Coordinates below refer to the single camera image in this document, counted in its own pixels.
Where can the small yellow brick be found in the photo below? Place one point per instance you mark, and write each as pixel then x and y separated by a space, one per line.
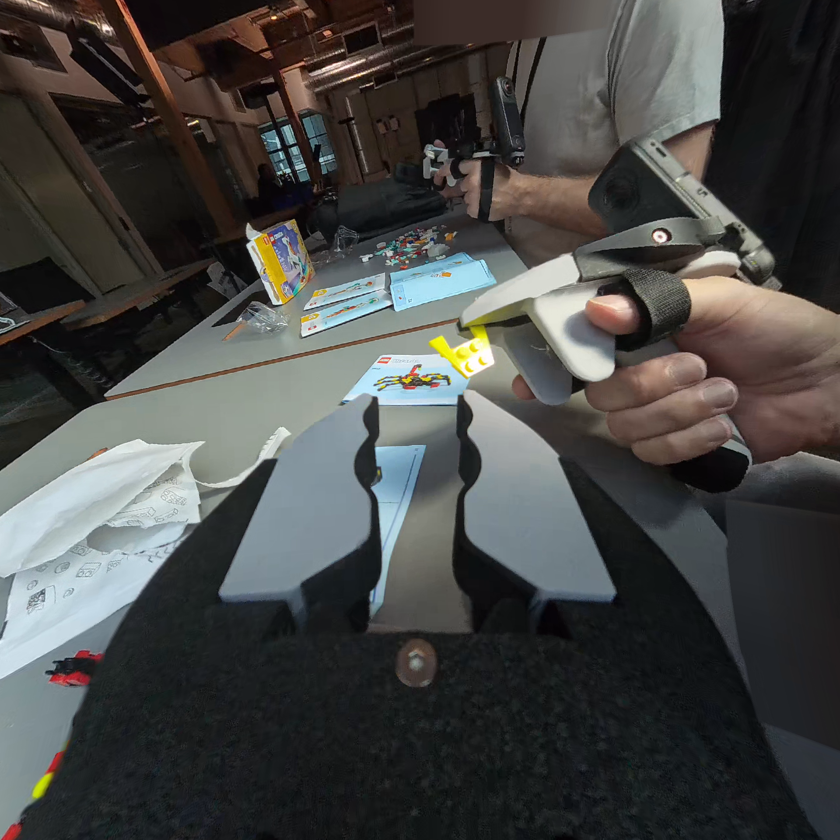
pixel 43 785

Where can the dark bulky bag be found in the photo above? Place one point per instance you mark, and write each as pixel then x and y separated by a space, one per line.
pixel 380 207

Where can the spider picture instruction booklet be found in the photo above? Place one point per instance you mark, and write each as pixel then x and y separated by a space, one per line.
pixel 367 387

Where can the open blue instruction sheet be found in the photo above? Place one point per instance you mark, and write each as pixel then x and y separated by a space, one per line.
pixel 400 472

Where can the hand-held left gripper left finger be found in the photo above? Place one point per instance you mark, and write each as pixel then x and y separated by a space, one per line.
pixel 289 518

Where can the wooden post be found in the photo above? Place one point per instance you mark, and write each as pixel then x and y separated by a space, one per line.
pixel 164 98

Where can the white paper bag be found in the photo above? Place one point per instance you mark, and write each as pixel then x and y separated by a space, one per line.
pixel 79 499

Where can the clear plastic bag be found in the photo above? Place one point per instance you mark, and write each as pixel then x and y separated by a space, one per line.
pixel 262 316
pixel 346 239

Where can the black garment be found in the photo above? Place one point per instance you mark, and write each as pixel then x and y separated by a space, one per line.
pixel 787 131

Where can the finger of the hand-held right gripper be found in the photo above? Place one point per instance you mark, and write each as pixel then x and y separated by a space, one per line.
pixel 518 292
pixel 564 341

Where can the pile of colourful bricks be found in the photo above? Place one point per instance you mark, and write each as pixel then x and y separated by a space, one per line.
pixel 407 246

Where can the red yellow black brick assembly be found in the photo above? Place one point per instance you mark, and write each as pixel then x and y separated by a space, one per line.
pixel 75 669

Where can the person's right hand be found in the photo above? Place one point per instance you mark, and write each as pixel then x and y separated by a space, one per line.
pixel 754 367

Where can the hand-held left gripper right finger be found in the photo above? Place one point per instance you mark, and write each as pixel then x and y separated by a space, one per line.
pixel 531 525

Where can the paned window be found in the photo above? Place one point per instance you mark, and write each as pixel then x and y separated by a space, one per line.
pixel 292 144

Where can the another person's forearm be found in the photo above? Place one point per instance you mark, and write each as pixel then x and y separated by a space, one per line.
pixel 551 200

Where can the white and yellow toy box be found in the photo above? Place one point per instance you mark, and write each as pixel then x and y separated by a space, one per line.
pixel 282 262

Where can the large blue instruction booklet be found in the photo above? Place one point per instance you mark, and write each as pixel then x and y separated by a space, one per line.
pixel 439 282

